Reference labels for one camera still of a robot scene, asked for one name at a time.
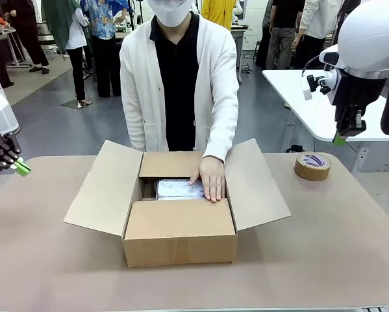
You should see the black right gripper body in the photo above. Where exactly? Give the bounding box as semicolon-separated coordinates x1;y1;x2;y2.
331;69;389;109

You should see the bubble-wrapped clock bundle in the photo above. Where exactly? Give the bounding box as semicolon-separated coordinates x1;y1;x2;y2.
154;177;206;201

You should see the brown cardboard box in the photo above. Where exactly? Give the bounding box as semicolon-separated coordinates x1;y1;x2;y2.
63;138;292;268

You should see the person's left forearm white sleeve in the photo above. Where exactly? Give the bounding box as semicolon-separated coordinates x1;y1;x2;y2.
201;110;240;164

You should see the person's left hand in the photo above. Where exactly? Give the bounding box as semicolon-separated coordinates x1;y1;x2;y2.
189;155;227;203

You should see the white side table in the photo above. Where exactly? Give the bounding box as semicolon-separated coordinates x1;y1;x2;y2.
262;68;389;142

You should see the brown packing tape roll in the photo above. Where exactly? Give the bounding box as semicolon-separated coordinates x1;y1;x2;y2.
294;152;333;182

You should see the black vertical pole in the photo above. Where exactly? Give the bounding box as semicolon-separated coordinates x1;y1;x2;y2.
330;0;353;46

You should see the bystander in beige jacket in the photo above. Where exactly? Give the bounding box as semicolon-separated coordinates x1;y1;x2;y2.
294;0;344;70

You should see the bystander in black shirt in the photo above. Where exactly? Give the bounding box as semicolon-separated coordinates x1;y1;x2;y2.
264;0;306;71

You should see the bystander in dark trousers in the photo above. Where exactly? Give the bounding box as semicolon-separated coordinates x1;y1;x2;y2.
6;0;51;75

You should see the bystander with green scarf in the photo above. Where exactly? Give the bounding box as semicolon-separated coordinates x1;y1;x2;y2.
40;0;94;109

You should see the bystander in blue floral shirt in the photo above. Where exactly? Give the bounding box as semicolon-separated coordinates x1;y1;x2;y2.
82;0;127;98

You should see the person in white cardigan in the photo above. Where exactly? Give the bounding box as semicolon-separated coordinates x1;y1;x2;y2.
119;0;240;163

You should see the bystander in yellow top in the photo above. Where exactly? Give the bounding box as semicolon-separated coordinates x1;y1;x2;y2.
200;0;238;32

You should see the white face mask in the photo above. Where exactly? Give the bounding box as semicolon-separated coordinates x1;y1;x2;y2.
147;0;195;28

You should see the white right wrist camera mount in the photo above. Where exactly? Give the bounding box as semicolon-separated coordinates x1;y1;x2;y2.
300;72;340;101

